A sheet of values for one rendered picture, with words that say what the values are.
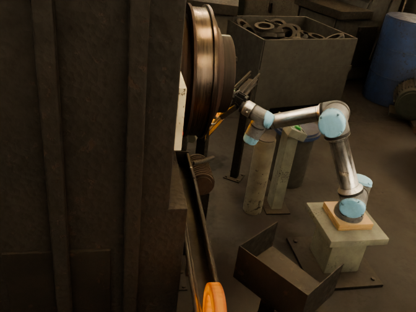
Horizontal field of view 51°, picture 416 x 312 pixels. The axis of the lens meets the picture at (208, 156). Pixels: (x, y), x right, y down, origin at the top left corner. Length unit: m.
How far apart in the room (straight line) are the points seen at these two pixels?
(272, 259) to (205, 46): 0.75
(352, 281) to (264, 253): 1.00
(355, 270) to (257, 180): 0.73
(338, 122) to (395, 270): 1.08
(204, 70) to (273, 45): 2.43
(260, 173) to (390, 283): 0.92
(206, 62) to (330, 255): 1.37
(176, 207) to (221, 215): 1.45
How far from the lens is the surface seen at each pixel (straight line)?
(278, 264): 1.57
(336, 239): 2.27
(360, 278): 2.54
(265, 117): 2.07
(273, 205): 2.83
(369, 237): 2.36
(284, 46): 3.85
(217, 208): 2.77
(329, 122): 1.97
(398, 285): 2.64
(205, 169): 2.13
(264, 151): 2.52
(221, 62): 1.45
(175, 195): 1.33
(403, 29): 4.84
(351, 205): 2.13
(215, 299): 1.17
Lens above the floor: 1.64
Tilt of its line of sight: 30 degrees down
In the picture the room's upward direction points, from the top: 7 degrees clockwise
